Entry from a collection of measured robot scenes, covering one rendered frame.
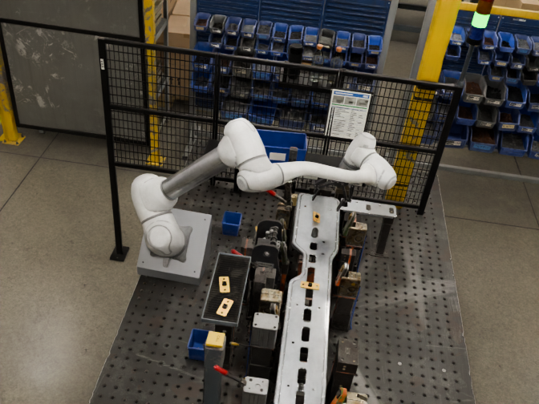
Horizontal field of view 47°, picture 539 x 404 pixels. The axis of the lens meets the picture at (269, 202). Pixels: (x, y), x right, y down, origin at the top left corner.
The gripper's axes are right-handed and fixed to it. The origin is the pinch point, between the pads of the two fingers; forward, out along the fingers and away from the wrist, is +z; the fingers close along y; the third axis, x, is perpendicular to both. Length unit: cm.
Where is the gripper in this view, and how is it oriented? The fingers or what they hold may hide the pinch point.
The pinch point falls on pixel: (326, 203)
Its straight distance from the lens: 302.2
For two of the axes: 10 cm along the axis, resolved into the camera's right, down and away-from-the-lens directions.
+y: 9.0, 4.1, 1.7
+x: 0.8, -5.2, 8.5
